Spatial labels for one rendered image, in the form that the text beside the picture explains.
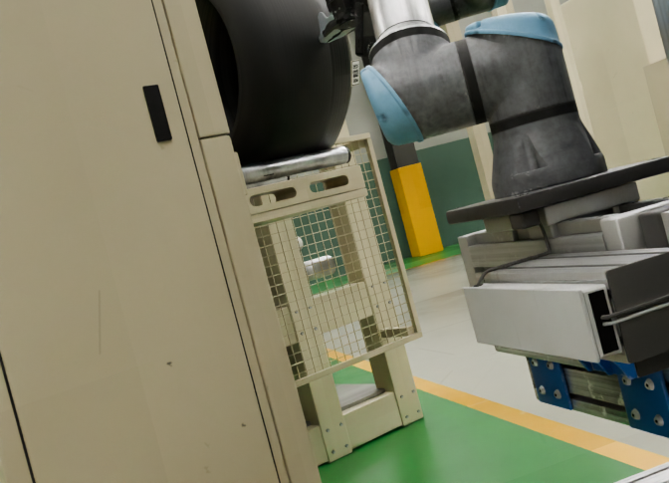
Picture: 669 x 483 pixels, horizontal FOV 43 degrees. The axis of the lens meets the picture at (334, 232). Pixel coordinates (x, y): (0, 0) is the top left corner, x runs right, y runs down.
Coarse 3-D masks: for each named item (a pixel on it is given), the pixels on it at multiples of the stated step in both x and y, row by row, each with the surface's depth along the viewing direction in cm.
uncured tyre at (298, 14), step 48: (240, 0) 187; (288, 0) 191; (240, 48) 188; (288, 48) 188; (336, 48) 196; (240, 96) 192; (288, 96) 190; (336, 96) 199; (240, 144) 197; (288, 144) 198
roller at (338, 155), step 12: (288, 156) 201; (300, 156) 202; (312, 156) 203; (324, 156) 205; (336, 156) 208; (348, 156) 210; (252, 168) 193; (264, 168) 194; (276, 168) 196; (288, 168) 198; (300, 168) 201; (312, 168) 204; (252, 180) 193; (264, 180) 196
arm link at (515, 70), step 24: (480, 24) 110; (504, 24) 108; (528, 24) 107; (552, 24) 109; (480, 48) 109; (504, 48) 108; (528, 48) 107; (552, 48) 108; (480, 72) 108; (504, 72) 108; (528, 72) 107; (552, 72) 108; (480, 96) 109; (504, 96) 109; (528, 96) 107; (552, 96) 107; (480, 120) 112
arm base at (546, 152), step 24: (504, 120) 110; (528, 120) 108; (552, 120) 107; (576, 120) 109; (504, 144) 110; (528, 144) 108; (552, 144) 107; (576, 144) 107; (504, 168) 110; (528, 168) 108; (552, 168) 106; (576, 168) 106; (600, 168) 108; (504, 192) 110
